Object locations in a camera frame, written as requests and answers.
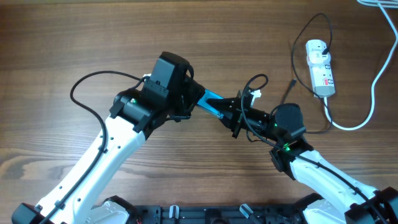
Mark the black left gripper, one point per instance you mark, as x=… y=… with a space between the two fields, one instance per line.
x=193 y=94

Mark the white USB charger plug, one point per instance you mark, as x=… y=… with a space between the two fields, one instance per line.
x=317 y=58

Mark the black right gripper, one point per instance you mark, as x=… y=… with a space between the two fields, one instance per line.
x=238 y=112

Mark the white power strip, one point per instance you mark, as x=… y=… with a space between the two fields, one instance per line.
x=321 y=76

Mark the turquoise screen smartphone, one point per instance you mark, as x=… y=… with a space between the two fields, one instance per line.
x=205 y=103

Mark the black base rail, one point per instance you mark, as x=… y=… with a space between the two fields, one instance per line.
x=268 y=214

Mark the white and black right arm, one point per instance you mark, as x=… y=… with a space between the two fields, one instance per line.
x=338 y=198

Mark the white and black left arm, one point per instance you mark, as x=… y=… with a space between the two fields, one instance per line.
x=168 y=93

